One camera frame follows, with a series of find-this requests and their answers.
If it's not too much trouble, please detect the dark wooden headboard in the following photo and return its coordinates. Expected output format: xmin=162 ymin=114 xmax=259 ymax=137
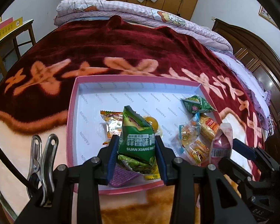
xmin=212 ymin=18 xmax=280 ymax=126

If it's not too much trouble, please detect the yellow flat box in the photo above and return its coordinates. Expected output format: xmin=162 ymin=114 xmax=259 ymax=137
xmin=0 ymin=17 xmax=23 ymax=40

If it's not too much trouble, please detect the corn snack orange packet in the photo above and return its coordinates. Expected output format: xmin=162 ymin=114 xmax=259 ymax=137
xmin=200 ymin=114 xmax=220 ymax=143

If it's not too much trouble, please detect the burger gummy candy packet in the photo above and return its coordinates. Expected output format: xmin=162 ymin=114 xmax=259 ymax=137
xmin=184 ymin=140 xmax=209 ymax=166

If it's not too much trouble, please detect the metal spring clip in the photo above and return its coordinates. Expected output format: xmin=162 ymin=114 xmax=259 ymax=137
xmin=27 ymin=133 xmax=59 ymax=206

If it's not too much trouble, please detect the blue-edged clear candy bag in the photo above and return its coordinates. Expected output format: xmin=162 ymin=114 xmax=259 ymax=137
xmin=176 ymin=112 xmax=201 ymax=153

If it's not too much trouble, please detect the yellow candy packet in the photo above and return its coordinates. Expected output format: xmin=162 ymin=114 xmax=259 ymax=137
xmin=144 ymin=168 xmax=160 ymax=181

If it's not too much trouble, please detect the red and cream fleece blanket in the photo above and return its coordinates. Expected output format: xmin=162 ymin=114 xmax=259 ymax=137
xmin=0 ymin=15 xmax=271 ymax=224

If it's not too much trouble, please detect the wooden side table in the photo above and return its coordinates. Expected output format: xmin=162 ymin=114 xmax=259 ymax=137
xmin=0 ymin=19 xmax=36 ymax=78

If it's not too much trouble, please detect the black cable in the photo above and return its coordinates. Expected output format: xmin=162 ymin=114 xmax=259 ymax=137
xmin=0 ymin=134 xmax=38 ymax=187

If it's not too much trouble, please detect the pink jelly drink pouch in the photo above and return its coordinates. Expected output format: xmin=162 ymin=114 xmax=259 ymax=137
xmin=209 ymin=123 xmax=233 ymax=168

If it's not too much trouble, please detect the purple mint tin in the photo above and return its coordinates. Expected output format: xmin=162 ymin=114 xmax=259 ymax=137
xmin=109 ymin=165 xmax=140 ymax=188

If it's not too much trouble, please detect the green pea snack packet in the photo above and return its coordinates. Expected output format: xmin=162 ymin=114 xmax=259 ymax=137
xmin=181 ymin=95 xmax=216 ymax=114

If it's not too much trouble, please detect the golden ball jelly cup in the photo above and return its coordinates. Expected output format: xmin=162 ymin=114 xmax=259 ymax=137
xmin=144 ymin=116 xmax=163 ymax=136

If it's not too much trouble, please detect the pink shallow cardboard box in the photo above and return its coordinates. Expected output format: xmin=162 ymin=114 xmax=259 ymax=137
xmin=67 ymin=75 xmax=211 ymax=195

